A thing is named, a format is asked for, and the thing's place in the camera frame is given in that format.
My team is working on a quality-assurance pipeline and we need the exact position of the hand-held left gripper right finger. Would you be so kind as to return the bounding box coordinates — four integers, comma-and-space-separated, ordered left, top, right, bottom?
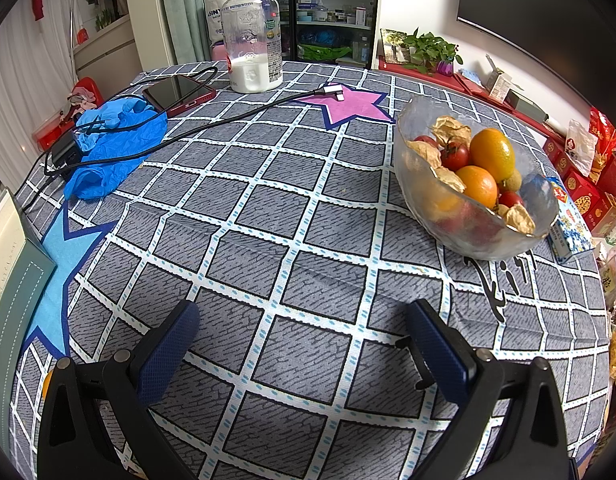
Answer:
407, 299, 574, 480

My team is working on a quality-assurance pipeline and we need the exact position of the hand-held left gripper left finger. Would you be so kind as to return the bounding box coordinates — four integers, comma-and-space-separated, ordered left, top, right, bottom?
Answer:
37, 300, 201, 480

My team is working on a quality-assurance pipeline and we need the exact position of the clear glass fruit bowl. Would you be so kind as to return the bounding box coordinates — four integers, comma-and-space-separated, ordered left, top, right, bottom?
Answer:
392, 96, 560, 261

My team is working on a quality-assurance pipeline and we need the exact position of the small orange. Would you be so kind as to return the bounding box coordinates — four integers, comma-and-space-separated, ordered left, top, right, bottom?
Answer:
430, 192, 464, 218
455, 165, 499, 209

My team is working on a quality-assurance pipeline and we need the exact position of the dried physalis husk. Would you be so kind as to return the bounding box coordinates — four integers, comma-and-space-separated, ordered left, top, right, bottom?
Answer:
407, 140, 443, 168
498, 204, 536, 235
432, 116, 473, 148
434, 166, 466, 193

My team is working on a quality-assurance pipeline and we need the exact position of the pale green book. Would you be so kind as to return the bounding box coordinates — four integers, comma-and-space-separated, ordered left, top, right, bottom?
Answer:
0, 187, 56, 461

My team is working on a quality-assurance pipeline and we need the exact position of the grey checked star tablecloth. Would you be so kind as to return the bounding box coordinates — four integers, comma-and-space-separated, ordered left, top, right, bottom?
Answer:
10, 60, 614, 480

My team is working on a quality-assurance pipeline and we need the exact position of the blue white patterned carton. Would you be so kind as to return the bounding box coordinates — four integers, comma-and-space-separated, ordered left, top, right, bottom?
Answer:
544, 175, 596, 263

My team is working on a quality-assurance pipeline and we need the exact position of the large orange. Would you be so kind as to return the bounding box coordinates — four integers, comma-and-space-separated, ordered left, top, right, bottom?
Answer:
469, 127, 516, 183

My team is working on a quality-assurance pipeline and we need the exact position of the pile of red gift boxes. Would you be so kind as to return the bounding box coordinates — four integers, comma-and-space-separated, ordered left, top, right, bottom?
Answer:
543, 135, 616, 233

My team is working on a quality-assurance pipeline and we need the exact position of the black power adapter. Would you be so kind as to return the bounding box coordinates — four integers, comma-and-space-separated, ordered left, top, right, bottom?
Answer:
47, 132, 81, 171

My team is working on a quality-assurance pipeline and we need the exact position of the white plastic snack bag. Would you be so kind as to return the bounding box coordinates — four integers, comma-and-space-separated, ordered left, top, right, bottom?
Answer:
565, 119, 599, 178

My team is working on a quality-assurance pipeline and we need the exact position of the red smartphone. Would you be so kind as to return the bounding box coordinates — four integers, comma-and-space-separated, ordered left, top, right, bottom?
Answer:
142, 74, 218, 118

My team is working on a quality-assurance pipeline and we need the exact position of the grey flat box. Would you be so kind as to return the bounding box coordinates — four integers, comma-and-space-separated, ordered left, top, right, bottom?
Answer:
505, 89, 546, 121

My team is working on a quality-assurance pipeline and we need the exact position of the red low shelf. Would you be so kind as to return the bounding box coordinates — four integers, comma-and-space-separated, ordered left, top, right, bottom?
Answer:
378, 57, 554, 136

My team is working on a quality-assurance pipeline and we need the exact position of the red snack bag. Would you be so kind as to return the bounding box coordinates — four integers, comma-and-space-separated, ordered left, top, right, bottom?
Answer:
588, 107, 616, 183

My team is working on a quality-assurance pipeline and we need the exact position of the red chair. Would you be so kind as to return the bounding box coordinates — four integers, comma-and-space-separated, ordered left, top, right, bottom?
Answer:
68, 77, 101, 106

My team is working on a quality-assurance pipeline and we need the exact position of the open cardboard box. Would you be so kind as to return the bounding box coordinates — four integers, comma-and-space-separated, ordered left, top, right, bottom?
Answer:
485, 52, 526, 98

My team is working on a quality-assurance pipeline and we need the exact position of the green potted plant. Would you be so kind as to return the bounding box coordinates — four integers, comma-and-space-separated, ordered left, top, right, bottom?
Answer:
403, 27, 464, 76

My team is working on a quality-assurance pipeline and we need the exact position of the clear plastic milk bottle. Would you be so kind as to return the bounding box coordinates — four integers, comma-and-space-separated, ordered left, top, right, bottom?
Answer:
222, 0, 285, 94

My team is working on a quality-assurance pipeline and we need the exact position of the white paper towel pack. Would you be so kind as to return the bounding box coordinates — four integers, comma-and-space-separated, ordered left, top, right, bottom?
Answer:
203, 0, 234, 46

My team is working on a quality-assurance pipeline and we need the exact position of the pale green curtain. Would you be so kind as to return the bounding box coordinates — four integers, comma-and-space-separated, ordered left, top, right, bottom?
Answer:
158, 0, 214, 68

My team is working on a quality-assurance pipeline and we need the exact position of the glass door cabinet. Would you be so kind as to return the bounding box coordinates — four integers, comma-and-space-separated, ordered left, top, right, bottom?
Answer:
213, 0, 381, 71

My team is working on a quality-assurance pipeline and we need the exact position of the long black charging cable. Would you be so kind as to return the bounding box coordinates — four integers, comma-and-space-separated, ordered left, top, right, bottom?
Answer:
42, 82, 349, 178

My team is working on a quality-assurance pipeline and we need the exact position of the photo frame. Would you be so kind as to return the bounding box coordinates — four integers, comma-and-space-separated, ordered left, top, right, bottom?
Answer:
379, 28, 414, 64

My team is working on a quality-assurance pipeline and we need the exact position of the black wall television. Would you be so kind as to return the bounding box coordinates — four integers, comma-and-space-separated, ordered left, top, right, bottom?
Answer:
456, 0, 616, 106

